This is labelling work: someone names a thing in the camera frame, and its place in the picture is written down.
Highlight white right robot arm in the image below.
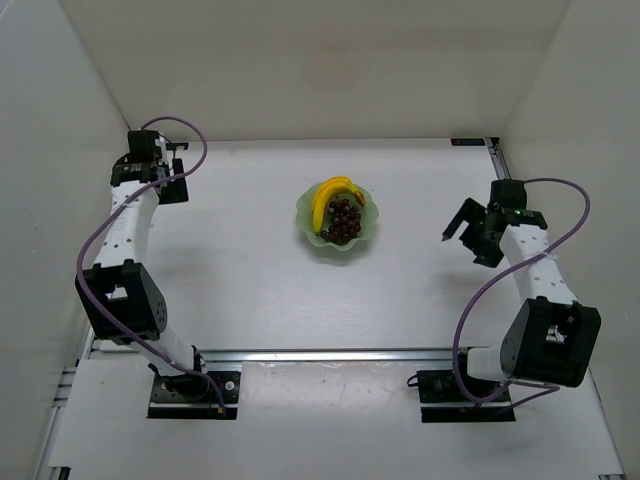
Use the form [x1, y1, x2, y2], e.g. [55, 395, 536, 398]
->
[442, 179, 601, 401]

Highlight aluminium right side rail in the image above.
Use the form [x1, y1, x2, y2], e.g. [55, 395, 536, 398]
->
[484, 137, 512, 180]

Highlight yellow fake banana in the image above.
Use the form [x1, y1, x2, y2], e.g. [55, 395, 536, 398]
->
[311, 176, 366, 235]

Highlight dark red fake grapes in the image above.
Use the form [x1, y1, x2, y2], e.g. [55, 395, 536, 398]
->
[319, 198, 361, 245]

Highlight green wavy fruit bowl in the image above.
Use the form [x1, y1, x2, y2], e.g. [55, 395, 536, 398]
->
[295, 176, 379, 251]

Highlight aluminium front rail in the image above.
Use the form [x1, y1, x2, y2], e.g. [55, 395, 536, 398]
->
[200, 348, 453, 370]

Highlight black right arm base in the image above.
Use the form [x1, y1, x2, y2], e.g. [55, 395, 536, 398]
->
[406, 370, 515, 424]

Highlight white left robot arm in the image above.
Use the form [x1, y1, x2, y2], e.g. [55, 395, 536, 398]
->
[76, 130, 496, 374]

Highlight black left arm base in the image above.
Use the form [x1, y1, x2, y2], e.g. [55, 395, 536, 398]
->
[147, 364, 242, 420]

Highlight aluminium left corner rail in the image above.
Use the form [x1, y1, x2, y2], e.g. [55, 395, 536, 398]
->
[34, 334, 95, 480]

